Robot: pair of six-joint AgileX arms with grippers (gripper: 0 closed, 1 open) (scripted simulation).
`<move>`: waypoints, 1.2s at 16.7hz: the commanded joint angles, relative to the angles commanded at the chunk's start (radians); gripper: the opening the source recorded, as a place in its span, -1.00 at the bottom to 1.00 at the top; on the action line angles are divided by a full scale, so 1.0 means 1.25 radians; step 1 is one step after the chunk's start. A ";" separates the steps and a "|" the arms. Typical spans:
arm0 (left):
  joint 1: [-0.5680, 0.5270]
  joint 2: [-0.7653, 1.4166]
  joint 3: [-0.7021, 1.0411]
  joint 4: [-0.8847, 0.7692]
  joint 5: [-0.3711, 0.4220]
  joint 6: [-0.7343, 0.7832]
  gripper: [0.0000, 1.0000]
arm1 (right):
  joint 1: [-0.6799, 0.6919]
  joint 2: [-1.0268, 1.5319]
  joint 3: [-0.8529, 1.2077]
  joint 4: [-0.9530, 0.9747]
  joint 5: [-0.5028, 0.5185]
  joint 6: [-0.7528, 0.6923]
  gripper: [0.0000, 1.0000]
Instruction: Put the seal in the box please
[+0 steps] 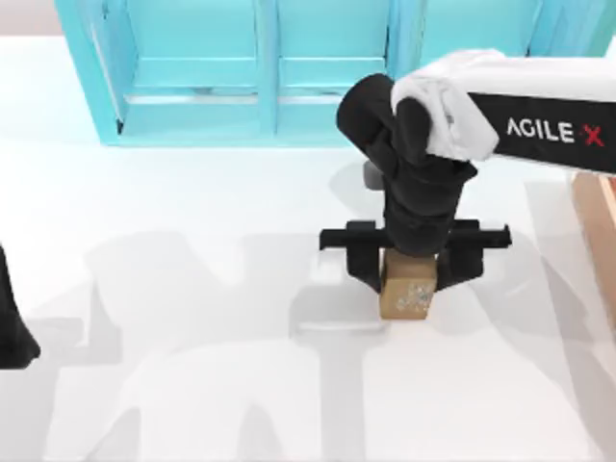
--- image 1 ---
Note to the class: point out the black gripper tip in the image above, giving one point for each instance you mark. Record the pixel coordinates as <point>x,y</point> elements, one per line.
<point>14,327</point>

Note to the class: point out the brown cardboard box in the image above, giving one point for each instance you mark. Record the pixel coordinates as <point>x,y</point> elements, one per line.
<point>408,293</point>

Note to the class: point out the light blue rack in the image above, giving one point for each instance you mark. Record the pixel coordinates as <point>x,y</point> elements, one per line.
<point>202,77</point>

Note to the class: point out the salmon-coloured shallow box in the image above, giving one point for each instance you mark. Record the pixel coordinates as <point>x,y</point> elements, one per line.
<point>597,212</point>

